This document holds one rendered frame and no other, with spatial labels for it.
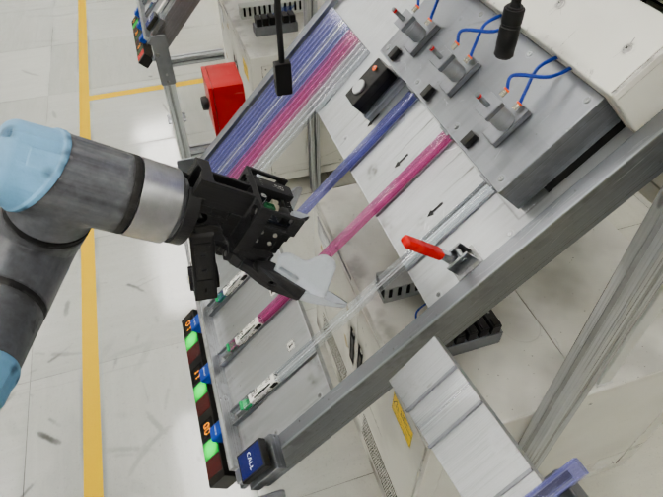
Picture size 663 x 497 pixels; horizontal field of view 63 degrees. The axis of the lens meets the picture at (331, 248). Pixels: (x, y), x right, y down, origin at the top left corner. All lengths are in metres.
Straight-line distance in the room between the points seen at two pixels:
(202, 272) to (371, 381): 0.26
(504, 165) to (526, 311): 0.62
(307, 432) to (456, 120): 0.45
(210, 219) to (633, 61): 0.42
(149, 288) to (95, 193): 1.59
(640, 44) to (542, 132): 0.11
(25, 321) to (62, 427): 1.35
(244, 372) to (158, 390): 0.93
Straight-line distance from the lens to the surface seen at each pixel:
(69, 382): 1.93
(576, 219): 0.64
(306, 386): 0.79
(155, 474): 1.70
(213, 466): 0.94
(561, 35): 0.65
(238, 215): 0.55
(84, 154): 0.50
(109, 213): 0.50
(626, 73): 0.59
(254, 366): 0.88
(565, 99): 0.62
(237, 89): 1.53
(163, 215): 0.51
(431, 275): 0.69
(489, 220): 0.67
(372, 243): 1.26
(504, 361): 1.11
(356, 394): 0.73
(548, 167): 0.62
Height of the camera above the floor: 1.51
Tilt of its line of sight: 46 degrees down
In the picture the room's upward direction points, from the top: straight up
